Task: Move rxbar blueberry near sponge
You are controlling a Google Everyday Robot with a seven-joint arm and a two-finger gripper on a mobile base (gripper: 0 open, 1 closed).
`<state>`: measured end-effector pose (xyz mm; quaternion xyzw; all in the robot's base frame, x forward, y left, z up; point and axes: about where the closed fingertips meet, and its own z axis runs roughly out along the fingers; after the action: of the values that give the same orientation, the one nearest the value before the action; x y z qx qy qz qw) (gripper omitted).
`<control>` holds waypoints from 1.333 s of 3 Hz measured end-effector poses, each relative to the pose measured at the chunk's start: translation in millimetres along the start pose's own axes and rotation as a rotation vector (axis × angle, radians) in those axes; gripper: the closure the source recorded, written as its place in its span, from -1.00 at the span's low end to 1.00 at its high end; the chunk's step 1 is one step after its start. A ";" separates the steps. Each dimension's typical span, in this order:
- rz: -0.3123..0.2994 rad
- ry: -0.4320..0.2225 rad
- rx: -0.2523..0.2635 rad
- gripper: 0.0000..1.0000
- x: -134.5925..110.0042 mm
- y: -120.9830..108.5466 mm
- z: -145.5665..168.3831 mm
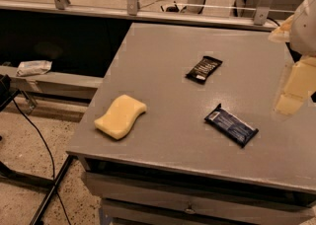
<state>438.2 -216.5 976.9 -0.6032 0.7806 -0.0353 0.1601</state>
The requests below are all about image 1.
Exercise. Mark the grey drawer cabinet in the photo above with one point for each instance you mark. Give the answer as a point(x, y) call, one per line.
point(133, 195)

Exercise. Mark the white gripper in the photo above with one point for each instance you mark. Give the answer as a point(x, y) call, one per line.
point(304, 28)

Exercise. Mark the blue rxbar blueberry bar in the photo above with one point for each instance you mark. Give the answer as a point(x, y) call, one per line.
point(231, 126)

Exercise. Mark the grey low shelf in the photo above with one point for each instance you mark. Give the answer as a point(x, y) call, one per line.
point(54, 83)

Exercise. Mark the yellow sponge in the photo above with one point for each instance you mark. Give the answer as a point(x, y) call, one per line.
point(120, 116)

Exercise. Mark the black tripod leg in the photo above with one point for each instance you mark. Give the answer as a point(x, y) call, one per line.
point(50, 187)

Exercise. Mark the metal railing frame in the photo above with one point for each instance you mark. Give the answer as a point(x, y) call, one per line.
point(138, 2)

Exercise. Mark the black snack bar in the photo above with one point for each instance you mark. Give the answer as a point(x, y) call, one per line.
point(204, 69)

